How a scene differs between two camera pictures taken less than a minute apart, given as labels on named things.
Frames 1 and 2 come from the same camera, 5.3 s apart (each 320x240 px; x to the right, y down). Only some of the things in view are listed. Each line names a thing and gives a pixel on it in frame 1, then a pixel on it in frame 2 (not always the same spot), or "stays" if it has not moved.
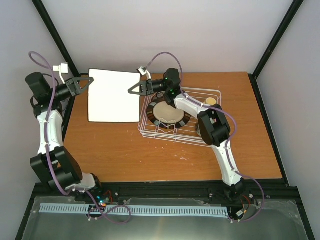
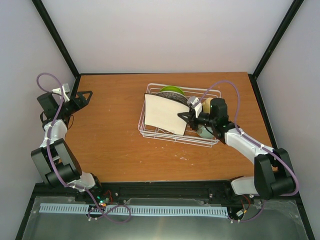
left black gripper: x=73 y=81 to x=81 y=100
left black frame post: x=51 y=26 stays
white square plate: x=109 y=99 to x=162 y=112
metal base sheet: x=279 y=220 stays
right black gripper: x=145 y=88 to x=191 y=117
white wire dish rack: x=161 y=120 stays
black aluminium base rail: x=106 y=193 stays
